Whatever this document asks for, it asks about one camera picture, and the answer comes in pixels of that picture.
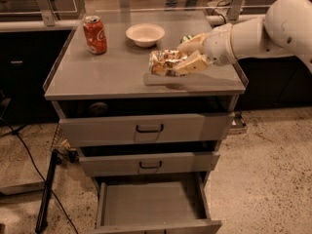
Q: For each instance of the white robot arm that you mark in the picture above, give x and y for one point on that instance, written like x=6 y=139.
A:
x=285 y=30

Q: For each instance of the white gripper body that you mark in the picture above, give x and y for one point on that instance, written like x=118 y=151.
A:
x=219 y=45

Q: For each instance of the white bowl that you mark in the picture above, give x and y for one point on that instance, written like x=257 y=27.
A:
x=145 y=35

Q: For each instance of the middle grey drawer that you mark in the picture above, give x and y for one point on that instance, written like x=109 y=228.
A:
x=148 y=159

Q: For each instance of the orange patterned can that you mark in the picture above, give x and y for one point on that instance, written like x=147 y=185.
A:
x=162 y=62

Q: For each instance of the red soda can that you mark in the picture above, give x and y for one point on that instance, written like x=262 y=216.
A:
x=95 y=34

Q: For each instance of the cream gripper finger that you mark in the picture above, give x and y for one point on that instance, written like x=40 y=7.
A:
x=195 y=44
x=196 y=62

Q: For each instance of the small wire cart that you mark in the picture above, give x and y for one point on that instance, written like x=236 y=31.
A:
x=61 y=145

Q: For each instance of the green soda can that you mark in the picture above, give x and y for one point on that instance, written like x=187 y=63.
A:
x=186 y=38

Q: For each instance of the bottom grey drawer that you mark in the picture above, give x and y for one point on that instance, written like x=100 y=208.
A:
x=154 y=204

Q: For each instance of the top grey drawer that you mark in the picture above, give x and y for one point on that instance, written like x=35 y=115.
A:
x=146 y=120

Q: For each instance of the grey drawer cabinet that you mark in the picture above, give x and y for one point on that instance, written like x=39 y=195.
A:
x=123 y=71

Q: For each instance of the dark round object in drawer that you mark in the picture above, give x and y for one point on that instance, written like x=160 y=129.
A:
x=98 y=109

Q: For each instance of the black bar on floor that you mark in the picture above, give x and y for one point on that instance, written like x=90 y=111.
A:
x=46 y=196

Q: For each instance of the grey drawer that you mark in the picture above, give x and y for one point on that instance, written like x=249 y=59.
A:
x=148 y=159
x=154 y=204
x=146 y=120

